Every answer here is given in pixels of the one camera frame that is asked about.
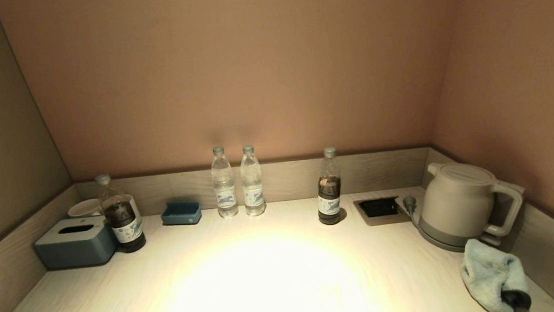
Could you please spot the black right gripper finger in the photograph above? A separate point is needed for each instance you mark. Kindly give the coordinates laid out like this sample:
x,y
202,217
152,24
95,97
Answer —
x,y
516,302

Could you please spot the light blue cleaning cloth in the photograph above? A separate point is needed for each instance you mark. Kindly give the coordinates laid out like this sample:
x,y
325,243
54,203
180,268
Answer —
x,y
487,268

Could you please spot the grey kettle base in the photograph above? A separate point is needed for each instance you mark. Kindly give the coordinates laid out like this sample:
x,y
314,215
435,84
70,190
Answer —
x,y
440,246

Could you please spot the white electric kettle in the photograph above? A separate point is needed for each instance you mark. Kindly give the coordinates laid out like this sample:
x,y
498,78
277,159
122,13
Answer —
x,y
456,195

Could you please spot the grey kettle power plug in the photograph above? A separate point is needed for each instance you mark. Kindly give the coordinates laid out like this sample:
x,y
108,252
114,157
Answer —
x,y
410,203

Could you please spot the recessed black table socket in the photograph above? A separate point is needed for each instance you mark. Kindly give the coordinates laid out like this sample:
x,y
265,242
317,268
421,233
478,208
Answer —
x,y
379,208

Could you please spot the dark drink bottle, nearly full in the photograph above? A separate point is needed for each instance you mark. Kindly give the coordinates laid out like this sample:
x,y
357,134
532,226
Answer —
x,y
329,196

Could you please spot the clear water bottle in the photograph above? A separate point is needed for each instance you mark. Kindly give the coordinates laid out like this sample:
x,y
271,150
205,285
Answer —
x,y
224,191
253,188

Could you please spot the small blue plastic tray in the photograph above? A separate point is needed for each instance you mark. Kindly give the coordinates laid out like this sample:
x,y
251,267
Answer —
x,y
181,215

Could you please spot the white ceramic cup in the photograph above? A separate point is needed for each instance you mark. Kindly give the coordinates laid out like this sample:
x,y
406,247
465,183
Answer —
x,y
134,206
83,208

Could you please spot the dark drink bottle, half full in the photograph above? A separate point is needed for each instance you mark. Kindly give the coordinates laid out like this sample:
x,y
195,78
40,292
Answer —
x,y
125,224

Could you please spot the blue-grey tissue box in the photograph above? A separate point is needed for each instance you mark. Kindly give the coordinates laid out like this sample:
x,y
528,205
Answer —
x,y
74,249

